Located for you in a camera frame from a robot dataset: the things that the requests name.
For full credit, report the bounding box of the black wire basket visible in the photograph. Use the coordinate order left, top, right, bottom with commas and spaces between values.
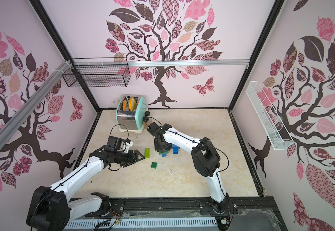
62, 58, 131, 88

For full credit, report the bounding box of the mint green toaster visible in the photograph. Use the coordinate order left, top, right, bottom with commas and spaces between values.
116, 95, 148, 134

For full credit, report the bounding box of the aluminium rail wall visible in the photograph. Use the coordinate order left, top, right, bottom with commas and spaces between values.
0, 61, 70, 150
74, 59, 250, 67

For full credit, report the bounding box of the aluminium rail left wall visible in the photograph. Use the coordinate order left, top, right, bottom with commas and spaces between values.
0, 61, 70, 150

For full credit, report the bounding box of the light blue long lego brick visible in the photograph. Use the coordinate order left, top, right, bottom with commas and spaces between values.
172, 146, 180, 151

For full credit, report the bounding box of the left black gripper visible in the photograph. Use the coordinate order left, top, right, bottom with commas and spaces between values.
113, 150, 144, 167

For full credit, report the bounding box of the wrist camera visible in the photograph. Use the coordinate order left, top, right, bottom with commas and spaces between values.
147, 122, 165, 138
105, 136, 133, 153

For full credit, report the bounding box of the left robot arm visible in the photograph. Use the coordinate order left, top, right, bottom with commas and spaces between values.
26, 146, 145, 231

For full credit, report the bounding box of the white cable duct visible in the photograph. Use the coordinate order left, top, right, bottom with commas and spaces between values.
64, 217, 217, 231

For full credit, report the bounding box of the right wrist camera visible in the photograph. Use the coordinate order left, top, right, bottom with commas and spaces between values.
147, 122, 165, 138

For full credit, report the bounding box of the dark green long lego brick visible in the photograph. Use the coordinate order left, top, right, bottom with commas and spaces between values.
159, 151, 169, 155

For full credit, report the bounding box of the aluminium rail back wall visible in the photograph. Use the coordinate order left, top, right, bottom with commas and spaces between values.
74, 59, 250, 67

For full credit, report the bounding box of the lime green long lego brick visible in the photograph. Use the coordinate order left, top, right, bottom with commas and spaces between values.
144, 148, 150, 159

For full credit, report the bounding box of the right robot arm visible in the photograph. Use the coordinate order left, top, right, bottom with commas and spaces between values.
147, 123, 229, 214

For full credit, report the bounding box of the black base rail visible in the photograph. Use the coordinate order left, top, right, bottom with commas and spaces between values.
69, 197, 275, 217

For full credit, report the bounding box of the white wire shelf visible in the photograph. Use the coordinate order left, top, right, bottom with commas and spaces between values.
245, 81, 295, 150

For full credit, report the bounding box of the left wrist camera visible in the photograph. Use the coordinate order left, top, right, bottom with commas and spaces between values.
105, 136, 133, 153

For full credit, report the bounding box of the dark green square lego brick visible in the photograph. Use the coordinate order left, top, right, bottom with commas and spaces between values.
151, 162, 157, 169

